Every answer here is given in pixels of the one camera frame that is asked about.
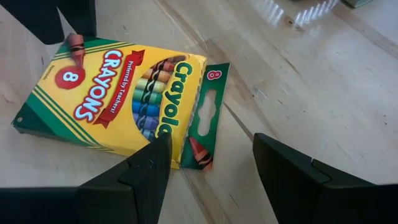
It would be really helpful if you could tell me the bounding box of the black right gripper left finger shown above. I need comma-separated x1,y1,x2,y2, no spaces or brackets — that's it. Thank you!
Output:
0,133,173,224

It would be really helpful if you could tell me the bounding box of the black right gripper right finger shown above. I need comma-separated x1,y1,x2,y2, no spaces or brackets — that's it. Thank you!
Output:
252,133,398,224

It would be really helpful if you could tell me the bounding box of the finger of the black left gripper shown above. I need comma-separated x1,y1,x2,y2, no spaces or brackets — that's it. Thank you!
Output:
0,0,67,45
57,0,98,39

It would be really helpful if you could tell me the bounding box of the eight-count Crayola crayon box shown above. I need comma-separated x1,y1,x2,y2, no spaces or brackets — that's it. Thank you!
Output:
11,32,231,171

